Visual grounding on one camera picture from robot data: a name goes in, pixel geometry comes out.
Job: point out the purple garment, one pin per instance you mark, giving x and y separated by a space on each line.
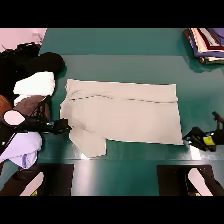
213 52

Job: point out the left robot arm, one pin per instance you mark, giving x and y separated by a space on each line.
32 125

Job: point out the beige shirt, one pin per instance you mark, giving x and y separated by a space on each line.
130 116

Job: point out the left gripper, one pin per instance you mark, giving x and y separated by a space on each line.
59 126

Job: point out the lavender garment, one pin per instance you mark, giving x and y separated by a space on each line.
23 146

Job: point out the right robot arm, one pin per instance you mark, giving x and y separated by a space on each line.
200 180

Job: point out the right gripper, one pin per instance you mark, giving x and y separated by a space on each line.
201 137

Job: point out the white striped garment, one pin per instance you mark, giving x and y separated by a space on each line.
204 37

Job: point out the brown garment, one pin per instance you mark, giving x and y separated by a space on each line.
30 102

